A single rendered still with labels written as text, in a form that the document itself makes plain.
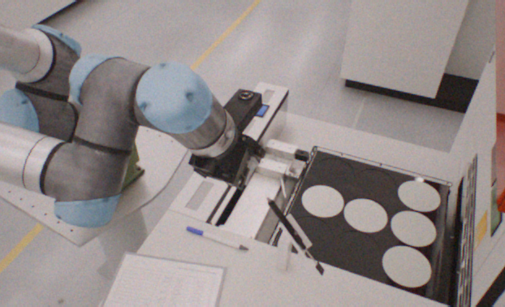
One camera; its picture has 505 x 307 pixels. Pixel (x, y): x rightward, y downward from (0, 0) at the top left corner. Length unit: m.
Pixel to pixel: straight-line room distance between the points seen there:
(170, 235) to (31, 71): 0.45
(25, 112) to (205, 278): 0.52
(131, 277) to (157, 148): 0.55
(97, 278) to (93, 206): 1.51
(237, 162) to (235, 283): 0.28
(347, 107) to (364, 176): 1.78
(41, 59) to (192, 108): 0.58
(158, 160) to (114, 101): 0.77
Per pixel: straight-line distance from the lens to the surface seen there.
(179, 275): 0.86
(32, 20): 4.07
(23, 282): 2.21
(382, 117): 2.88
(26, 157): 0.60
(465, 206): 1.10
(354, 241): 1.01
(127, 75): 0.54
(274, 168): 1.12
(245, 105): 0.68
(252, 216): 1.05
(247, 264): 0.87
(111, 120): 0.55
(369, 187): 1.13
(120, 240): 1.44
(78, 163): 0.57
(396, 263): 1.00
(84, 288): 2.06
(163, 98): 0.48
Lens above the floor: 1.70
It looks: 43 degrees down
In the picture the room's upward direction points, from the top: straight up
